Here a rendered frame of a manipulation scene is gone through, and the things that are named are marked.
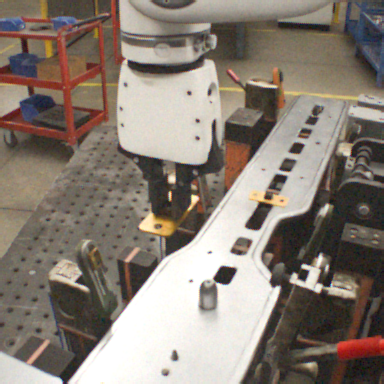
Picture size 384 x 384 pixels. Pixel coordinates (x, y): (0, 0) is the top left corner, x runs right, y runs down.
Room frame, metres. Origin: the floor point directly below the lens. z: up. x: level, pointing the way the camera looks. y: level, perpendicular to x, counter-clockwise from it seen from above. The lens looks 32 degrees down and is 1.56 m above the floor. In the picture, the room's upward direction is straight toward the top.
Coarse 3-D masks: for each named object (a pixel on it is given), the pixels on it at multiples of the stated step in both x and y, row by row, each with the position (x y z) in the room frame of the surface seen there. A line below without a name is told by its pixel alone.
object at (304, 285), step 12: (276, 264) 0.40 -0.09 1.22; (276, 276) 0.39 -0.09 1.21; (288, 276) 0.39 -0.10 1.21; (300, 276) 0.40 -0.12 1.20; (312, 276) 0.38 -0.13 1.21; (300, 288) 0.37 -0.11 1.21; (312, 288) 0.37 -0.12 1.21; (324, 288) 0.38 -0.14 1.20; (288, 300) 0.37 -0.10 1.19; (300, 300) 0.37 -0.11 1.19; (288, 312) 0.37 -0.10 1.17; (300, 312) 0.37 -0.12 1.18; (288, 324) 0.37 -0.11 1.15; (276, 336) 0.38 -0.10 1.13; (288, 336) 0.37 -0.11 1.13; (288, 348) 0.37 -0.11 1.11
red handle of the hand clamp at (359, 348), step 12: (372, 336) 0.36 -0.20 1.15; (312, 348) 0.38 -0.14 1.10; (324, 348) 0.37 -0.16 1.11; (336, 348) 0.36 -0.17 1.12; (348, 348) 0.35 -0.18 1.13; (360, 348) 0.35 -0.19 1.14; (372, 348) 0.34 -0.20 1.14; (288, 360) 0.38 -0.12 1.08; (300, 360) 0.37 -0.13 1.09; (312, 360) 0.37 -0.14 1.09; (324, 360) 0.36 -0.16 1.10
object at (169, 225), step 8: (168, 200) 0.46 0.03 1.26; (192, 200) 0.48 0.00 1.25; (160, 208) 0.45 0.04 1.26; (168, 208) 0.45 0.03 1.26; (192, 208) 0.46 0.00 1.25; (152, 216) 0.44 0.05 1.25; (160, 216) 0.44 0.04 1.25; (168, 216) 0.44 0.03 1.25; (184, 216) 0.44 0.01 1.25; (144, 224) 0.43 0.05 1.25; (152, 224) 0.43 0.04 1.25; (160, 224) 0.43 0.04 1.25; (168, 224) 0.43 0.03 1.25; (176, 224) 0.43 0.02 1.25; (152, 232) 0.42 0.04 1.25; (160, 232) 0.42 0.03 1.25; (168, 232) 0.42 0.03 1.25
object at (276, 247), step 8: (256, 208) 0.87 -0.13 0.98; (264, 208) 0.86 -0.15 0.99; (256, 216) 0.87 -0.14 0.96; (264, 216) 0.86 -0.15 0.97; (256, 224) 0.87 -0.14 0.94; (288, 224) 0.86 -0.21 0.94; (280, 232) 0.84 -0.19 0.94; (272, 240) 0.85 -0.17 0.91; (280, 240) 0.85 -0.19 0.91; (272, 248) 0.86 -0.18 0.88; (280, 248) 0.85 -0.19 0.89; (280, 256) 0.85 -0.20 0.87; (280, 304) 0.86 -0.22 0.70; (280, 312) 0.83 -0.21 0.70
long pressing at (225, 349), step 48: (288, 144) 1.15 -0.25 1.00; (336, 144) 1.17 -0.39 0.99; (240, 192) 0.90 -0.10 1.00; (288, 192) 0.90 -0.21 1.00; (144, 288) 0.60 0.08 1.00; (192, 288) 0.60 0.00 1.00; (240, 288) 0.60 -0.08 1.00; (144, 336) 0.49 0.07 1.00; (192, 336) 0.49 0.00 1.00; (240, 336) 0.49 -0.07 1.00
